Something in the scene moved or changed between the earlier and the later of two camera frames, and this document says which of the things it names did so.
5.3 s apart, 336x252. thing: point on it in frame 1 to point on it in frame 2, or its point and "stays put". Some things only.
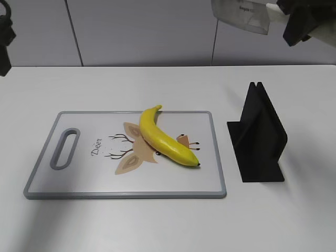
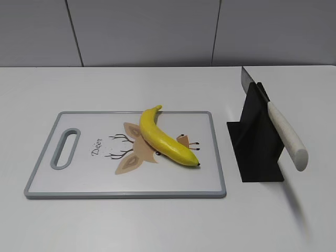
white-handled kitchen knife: (255, 15) to (296, 151)
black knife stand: (258, 139) stays put
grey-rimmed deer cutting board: (104, 155) stays put
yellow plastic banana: (163, 143) stays put
